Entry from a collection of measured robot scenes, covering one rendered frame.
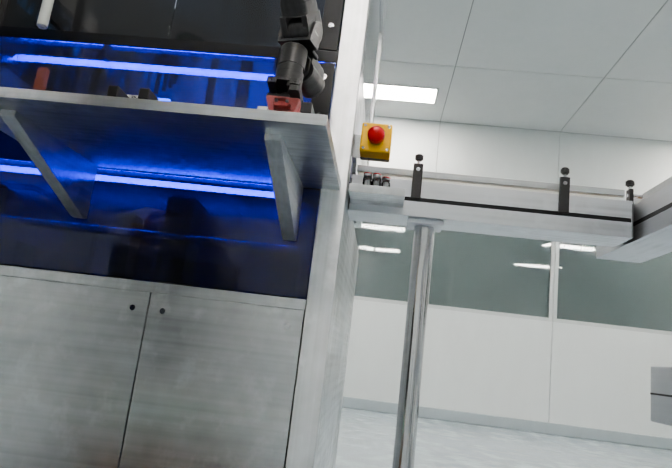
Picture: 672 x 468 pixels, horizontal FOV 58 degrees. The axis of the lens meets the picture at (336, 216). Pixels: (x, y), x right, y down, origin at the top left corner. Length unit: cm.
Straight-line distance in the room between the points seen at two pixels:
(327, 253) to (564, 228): 58
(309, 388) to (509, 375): 481
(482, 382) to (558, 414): 73
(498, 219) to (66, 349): 105
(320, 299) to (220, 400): 31
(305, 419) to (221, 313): 29
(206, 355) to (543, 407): 500
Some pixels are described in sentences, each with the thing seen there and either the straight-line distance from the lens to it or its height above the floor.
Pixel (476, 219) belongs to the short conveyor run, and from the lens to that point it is 151.
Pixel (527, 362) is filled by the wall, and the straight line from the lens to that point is 611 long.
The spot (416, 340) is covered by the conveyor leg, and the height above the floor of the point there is 55.
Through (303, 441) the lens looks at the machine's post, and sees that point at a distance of 136.
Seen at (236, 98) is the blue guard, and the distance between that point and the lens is 151.
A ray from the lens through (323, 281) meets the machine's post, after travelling 136.
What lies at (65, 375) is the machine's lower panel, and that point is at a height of 38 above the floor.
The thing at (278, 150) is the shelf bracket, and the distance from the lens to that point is 110.
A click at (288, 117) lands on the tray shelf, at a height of 87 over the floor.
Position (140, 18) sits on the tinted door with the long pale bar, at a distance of 170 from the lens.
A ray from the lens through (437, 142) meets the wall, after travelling 636.
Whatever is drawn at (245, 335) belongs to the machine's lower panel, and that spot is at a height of 51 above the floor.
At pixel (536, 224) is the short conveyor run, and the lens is 153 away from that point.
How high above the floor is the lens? 50
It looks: 13 degrees up
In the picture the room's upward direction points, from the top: 7 degrees clockwise
